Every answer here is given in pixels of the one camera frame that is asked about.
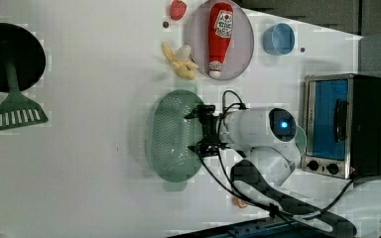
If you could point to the green spatula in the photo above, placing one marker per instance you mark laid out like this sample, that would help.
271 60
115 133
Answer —
17 110

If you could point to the large black cup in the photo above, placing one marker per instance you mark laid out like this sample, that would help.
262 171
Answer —
27 53

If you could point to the orange slice toy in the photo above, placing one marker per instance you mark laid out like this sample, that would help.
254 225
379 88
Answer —
239 202

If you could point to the blue cup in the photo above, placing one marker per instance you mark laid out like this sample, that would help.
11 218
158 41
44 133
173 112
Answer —
279 40

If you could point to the green plastic strainer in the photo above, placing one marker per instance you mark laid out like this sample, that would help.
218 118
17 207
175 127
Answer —
170 136

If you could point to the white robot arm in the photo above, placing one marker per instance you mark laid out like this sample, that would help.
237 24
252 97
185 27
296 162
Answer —
265 138

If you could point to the red ketchup bottle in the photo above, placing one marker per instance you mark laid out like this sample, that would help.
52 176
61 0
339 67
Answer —
220 30

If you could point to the green round plate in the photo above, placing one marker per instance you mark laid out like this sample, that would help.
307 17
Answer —
301 140

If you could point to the peeled banana toy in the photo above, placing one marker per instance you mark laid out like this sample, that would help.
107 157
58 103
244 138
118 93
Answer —
181 61

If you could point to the black toaster oven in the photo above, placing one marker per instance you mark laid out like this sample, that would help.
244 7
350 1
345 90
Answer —
342 120

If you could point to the pink plate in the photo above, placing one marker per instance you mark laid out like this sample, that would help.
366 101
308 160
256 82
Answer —
241 47

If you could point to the red strawberry toy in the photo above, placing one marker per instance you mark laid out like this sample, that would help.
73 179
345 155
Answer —
178 9

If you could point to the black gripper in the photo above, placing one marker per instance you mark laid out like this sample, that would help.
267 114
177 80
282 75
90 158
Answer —
210 143

